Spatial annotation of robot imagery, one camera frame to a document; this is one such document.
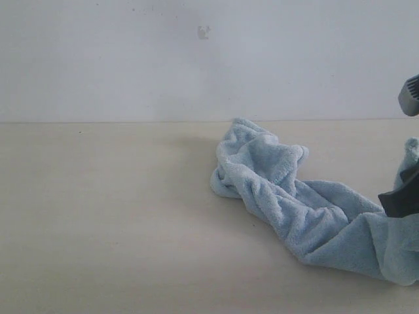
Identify light blue fleece towel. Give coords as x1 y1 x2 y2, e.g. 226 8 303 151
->
210 118 418 286

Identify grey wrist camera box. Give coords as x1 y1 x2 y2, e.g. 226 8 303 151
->
398 75 419 117

